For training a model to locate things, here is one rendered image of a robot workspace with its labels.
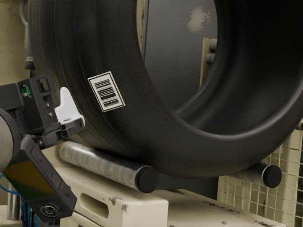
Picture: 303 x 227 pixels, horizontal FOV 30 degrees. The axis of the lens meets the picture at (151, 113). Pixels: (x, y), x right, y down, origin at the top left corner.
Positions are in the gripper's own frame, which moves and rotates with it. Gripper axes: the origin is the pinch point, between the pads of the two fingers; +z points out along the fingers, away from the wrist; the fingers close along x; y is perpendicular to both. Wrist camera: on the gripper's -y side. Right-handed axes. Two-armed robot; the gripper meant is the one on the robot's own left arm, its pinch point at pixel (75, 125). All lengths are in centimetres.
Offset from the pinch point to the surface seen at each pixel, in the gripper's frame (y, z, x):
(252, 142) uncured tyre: -13.2, 32.2, -16.1
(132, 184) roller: -12.8, 16.6, 2.0
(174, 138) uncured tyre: -7.5, 19.7, -6.3
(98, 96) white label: 2.9, 12.7, 1.3
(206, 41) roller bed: 8, 86, -1
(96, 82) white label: 5.1, 12.1, 0.6
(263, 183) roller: -22.3, 37.2, -14.9
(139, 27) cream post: 15, 58, 7
